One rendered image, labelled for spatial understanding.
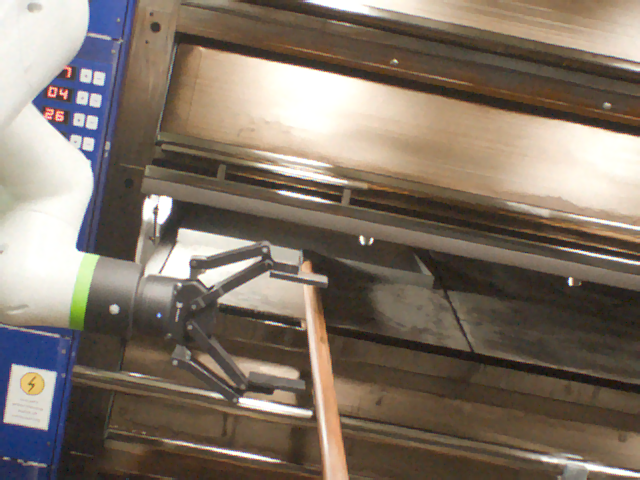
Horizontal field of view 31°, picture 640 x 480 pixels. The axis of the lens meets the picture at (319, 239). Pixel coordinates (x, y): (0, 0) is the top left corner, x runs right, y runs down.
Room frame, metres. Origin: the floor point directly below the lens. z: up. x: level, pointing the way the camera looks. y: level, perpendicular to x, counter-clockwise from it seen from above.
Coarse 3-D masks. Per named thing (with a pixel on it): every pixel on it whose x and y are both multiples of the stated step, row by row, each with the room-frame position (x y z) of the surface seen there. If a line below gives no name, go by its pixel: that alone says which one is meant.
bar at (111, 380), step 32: (96, 384) 1.49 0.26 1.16; (128, 384) 1.50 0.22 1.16; (160, 384) 1.50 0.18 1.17; (256, 416) 1.51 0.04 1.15; (288, 416) 1.51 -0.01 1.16; (352, 416) 1.53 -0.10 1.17; (416, 448) 1.52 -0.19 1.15; (448, 448) 1.52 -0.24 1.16; (480, 448) 1.53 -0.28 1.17; (512, 448) 1.54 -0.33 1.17
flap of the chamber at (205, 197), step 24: (144, 192) 1.72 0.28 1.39; (168, 192) 1.72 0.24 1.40; (192, 192) 1.73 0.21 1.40; (216, 192) 1.73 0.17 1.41; (264, 216) 1.73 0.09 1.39; (288, 216) 1.73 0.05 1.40; (312, 216) 1.74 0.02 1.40; (336, 216) 1.74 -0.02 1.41; (384, 240) 1.74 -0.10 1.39; (408, 240) 1.74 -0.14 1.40; (432, 240) 1.75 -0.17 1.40; (456, 240) 1.75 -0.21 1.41; (504, 264) 1.75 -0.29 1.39; (528, 264) 1.75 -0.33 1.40; (552, 264) 1.76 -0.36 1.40; (576, 264) 1.76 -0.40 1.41
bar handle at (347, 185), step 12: (168, 144) 1.77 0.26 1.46; (192, 156) 1.77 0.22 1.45; (204, 156) 1.77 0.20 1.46; (216, 156) 1.77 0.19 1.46; (228, 156) 1.78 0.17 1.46; (252, 168) 1.78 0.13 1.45; (264, 168) 1.78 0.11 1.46; (276, 168) 1.78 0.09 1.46; (288, 168) 1.78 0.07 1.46; (312, 180) 1.78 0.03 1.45; (324, 180) 1.78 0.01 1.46; (336, 180) 1.78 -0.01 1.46; (348, 180) 1.79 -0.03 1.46; (348, 192) 1.78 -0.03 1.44; (348, 204) 1.78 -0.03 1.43
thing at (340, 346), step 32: (224, 320) 1.88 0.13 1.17; (256, 320) 1.88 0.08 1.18; (288, 320) 1.91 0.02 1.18; (352, 352) 1.89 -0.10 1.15; (384, 352) 1.89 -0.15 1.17; (416, 352) 1.89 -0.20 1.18; (448, 352) 1.92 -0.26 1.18; (480, 384) 1.90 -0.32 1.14; (512, 384) 1.90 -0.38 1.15; (544, 384) 1.91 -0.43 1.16; (576, 384) 1.91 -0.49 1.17; (608, 384) 1.93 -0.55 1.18
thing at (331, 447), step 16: (304, 288) 2.08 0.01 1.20; (320, 304) 1.96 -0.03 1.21; (320, 320) 1.85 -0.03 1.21; (320, 336) 1.76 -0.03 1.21; (320, 352) 1.68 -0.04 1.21; (320, 368) 1.61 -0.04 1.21; (320, 384) 1.55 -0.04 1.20; (320, 400) 1.49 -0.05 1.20; (320, 416) 1.43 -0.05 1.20; (336, 416) 1.43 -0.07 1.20; (320, 432) 1.39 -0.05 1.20; (336, 432) 1.37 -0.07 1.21; (320, 448) 1.35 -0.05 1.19; (336, 448) 1.32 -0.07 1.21; (336, 464) 1.27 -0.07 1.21
